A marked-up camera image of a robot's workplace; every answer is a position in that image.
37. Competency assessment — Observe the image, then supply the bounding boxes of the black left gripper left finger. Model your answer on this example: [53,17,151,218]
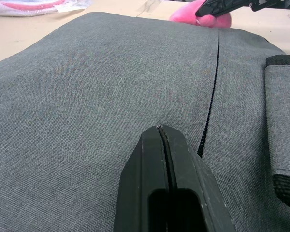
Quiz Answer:
[113,125,177,232]

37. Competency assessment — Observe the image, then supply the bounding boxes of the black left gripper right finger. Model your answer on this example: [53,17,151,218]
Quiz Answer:
[159,124,237,232]

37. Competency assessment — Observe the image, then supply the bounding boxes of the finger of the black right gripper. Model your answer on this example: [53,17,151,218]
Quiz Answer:
[195,0,252,18]

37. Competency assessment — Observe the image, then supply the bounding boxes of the pink computer mouse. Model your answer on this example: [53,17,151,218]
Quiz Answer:
[169,0,232,29]

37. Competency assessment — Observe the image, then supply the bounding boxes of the grey fabric laptop bag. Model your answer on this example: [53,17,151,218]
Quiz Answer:
[0,11,290,232]

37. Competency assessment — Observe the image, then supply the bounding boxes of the clear plastic bag pink contents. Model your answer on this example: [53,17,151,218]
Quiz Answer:
[0,0,86,18]

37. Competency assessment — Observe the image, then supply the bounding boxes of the white paper label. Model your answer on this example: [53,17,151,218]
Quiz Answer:
[53,3,86,13]

